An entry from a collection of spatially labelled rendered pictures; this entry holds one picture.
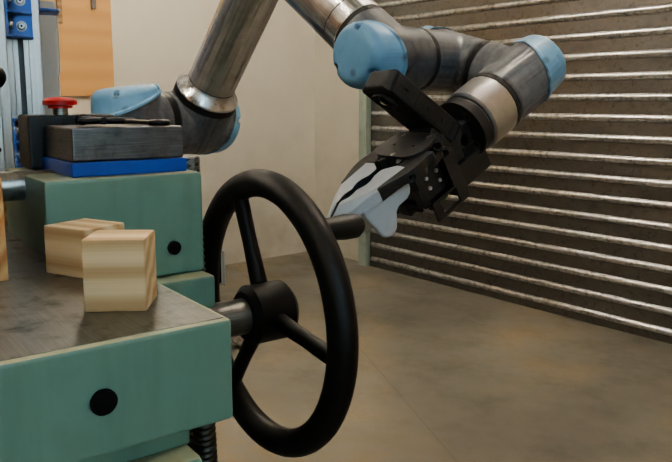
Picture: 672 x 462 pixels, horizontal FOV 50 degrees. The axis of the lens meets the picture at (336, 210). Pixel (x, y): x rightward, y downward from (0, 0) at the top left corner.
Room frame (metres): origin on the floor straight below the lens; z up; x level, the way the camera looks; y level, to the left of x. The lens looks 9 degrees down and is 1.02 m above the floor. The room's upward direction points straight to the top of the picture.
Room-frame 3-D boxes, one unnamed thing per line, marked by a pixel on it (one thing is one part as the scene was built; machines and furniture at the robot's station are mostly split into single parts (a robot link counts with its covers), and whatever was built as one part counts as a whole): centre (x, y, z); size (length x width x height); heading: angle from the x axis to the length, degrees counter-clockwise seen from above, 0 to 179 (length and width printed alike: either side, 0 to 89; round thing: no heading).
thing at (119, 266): (0.42, 0.13, 0.92); 0.04 x 0.03 x 0.04; 93
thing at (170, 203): (0.65, 0.21, 0.91); 0.15 x 0.14 x 0.09; 36
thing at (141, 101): (1.26, 0.36, 0.98); 0.13 x 0.12 x 0.14; 135
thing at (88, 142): (0.66, 0.21, 0.99); 0.13 x 0.11 x 0.06; 36
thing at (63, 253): (0.51, 0.18, 0.92); 0.04 x 0.04 x 0.03; 61
